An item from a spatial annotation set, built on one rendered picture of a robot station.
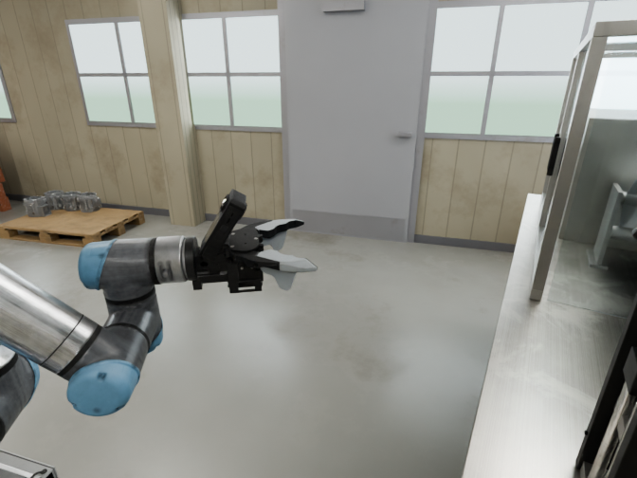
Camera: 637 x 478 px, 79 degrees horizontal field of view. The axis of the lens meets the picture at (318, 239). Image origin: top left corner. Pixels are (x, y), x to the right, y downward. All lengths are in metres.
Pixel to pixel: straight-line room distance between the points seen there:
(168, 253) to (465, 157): 3.29
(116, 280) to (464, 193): 3.40
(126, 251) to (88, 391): 0.20
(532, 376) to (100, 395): 0.81
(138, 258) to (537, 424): 0.75
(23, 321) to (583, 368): 1.02
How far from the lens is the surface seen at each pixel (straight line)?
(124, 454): 2.07
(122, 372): 0.58
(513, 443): 0.83
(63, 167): 5.70
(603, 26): 1.14
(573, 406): 0.95
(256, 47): 3.98
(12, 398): 0.86
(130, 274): 0.65
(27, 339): 0.58
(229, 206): 0.57
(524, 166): 3.79
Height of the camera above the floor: 1.48
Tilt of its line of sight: 22 degrees down
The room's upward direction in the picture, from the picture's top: straight up
